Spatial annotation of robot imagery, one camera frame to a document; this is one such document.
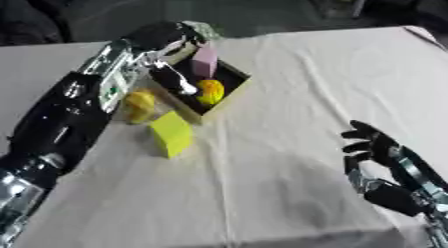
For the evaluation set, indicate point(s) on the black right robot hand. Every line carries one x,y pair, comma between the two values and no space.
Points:
373,148

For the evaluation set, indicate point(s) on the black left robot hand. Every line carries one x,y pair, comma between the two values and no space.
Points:
157,37

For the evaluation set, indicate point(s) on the pink rectangular block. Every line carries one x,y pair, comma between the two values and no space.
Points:
205,61

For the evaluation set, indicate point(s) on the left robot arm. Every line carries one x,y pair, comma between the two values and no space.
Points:
64,118

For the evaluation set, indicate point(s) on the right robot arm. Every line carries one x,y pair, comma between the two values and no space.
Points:
429,192

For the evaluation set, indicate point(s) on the tan cardboard box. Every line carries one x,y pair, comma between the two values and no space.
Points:
201,88

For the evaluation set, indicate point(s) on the orange yellow toy fruit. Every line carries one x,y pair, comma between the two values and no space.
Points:
210,91

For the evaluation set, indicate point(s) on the yellow green rectangular block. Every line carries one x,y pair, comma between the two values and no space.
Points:
171,134

